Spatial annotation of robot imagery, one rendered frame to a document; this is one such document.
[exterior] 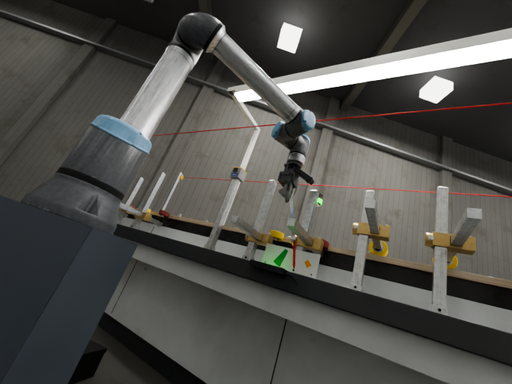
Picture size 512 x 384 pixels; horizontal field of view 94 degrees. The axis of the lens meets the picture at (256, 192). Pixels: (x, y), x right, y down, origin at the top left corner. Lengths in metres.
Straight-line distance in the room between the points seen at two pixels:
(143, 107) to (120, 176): 0.34
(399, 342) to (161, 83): 1.20
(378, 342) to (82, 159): 1.02
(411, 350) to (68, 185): 1.06
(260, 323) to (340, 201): 5.12
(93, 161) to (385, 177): 6.86
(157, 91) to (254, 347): 1.21
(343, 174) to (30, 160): 7.32
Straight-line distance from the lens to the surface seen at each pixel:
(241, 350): 1.41
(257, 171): 5.87
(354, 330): 1.04
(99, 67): 8.28
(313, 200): 1.17
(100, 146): 0.67
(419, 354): 1.03
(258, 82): 1.05
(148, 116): 0.93
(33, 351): 0.61
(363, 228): 1.07
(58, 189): 0.65
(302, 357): 1.29
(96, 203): 0.64
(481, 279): 1.28
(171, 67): 1.04
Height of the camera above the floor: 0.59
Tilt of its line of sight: 21 degrees up
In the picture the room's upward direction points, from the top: 19 degrees clockwise
